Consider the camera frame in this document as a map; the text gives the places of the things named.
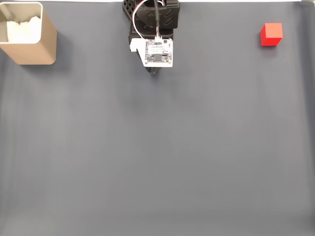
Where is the red cube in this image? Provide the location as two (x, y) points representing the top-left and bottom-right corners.
(260, 23), (284, 47)

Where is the beige open box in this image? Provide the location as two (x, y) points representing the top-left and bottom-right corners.
(0, 1), (58, 65)

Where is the dark grey mat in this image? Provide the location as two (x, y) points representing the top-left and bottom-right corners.
(0, 1), (315, 236)

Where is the white foam padding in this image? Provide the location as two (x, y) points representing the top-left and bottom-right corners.
(6, 15), (41, 43)

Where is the white camera board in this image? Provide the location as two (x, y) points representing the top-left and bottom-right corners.
(128, 37), (174, 68)

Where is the white servo wire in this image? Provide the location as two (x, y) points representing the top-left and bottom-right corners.
(132, 0), (165, 39)

